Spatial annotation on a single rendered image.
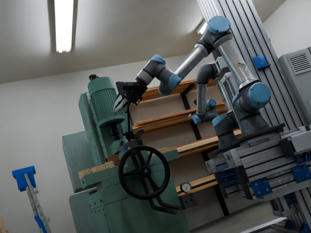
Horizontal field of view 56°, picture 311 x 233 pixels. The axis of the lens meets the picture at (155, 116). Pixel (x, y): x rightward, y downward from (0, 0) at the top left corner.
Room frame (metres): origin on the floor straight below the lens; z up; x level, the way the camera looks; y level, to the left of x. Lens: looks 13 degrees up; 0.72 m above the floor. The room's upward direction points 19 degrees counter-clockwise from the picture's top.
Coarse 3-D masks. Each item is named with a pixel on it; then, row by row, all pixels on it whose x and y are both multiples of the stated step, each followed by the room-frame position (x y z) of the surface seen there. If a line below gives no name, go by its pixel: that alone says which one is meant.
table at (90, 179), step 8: (168, 152) 1.84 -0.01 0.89; (176, 152) 1.86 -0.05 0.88; (152, 160) 1.69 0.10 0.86; (160, 160) 1.81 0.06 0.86; (168, 160) 1.83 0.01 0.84; (112, 168) 1.69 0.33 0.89; (128, 168) 1.63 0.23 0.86; (88, 176) 1.63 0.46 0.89; (96, 176) 1.65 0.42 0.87; (104, 176) 1.66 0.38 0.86; (112, 176) 1.68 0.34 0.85; (88, 184) 1.62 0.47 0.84; (96, 184) 1.77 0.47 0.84
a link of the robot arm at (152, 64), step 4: (156, 56) 1.36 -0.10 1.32; (160, 56) 1.37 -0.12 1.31; (152, 60) 1.37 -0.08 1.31; (156, 60) 1.36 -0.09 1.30; (160, 60) 1.37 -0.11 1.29; (164, 60) 1.38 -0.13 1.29; (148, 64) 1.37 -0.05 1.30; (152, 64) 1.36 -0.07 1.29; (156, 64) 1.36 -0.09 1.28; (160, 64) 1.37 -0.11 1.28; (164, 64) 1.39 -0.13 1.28; (144, 68) 1.37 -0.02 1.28; (148, 68) 1.36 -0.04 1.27; (152, 68) 1.37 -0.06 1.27; (156, 68) 1.37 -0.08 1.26; (160, 68) 1.37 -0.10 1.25; (148, 72) 1.37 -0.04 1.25; (152, 72) 1.37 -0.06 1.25; (156, 72) 1.37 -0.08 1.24; (152, 76) 1.38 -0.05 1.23; (156, 76) 1.39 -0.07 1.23
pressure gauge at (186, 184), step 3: (183, 183) 1.78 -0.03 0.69; (186, 183) 1.79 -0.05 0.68; (189, 183) 1.80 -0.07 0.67; (180, 186) 1.79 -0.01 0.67; (183, 186) 1.78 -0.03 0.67; (186, 186) 1.79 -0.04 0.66; (189, 186) 1.80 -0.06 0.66; (180, 189) 1.80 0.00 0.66; (183, 189) 1.78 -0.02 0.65; (186, 189) 1.79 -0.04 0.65; (189, 189) 1.79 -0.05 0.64; (186, 192) 1.80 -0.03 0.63; (186, 195) 1.81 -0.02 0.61
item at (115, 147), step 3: (114, 141) 1.83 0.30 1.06; (117, 141) 1.84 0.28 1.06; (120, 141) 1.84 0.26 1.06; (114, 144) 1.83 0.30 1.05; (117, 144) 1.83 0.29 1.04; (111, 147) 1.93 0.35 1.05; (114, 147) 1.85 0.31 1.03; (117, 147) 1.83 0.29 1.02; (111, 150) 1.95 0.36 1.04; (114, 150) 1.87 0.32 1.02; (117, 150) 1.83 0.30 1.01; (114, 153) 1.90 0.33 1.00; (117, 153) 1.92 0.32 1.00
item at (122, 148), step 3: (135, 141) 1.67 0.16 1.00; (138, 141) 1.71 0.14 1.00; (141, 141) 1.72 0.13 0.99; (123, 144) 1.64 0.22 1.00; (126, 144) 1.65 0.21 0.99; (129, 144) 1.66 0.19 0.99; (132, 144) 1.67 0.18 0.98; (135, 144) 1.67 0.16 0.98; (138, 144) 1.71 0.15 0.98; (141, 144) 1.72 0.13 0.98; (120, 147) 1.70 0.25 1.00; (123, 147) 1.65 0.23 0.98; (126, 147) 1.65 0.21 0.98; (120, 150) 1.72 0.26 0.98; (123, 150) 1.66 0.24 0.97; (120, 153) 1.73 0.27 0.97
